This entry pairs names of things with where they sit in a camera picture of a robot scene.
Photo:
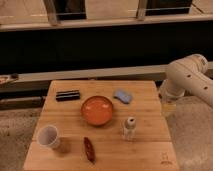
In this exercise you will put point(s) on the dark red chili pepper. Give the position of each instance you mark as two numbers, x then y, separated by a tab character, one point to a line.
89	150

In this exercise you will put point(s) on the blue sponge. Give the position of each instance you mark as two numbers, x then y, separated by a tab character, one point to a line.
123	96

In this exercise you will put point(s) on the grey metal rail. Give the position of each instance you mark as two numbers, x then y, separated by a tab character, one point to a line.
41	81

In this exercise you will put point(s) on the black rectangular box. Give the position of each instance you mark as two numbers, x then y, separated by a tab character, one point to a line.
67	95

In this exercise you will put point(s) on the white paper cup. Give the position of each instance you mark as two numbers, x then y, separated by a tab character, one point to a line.
48	136

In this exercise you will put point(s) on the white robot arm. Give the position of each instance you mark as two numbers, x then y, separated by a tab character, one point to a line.
185	74

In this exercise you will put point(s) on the orange bowl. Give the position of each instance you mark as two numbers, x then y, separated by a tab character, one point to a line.
97	110

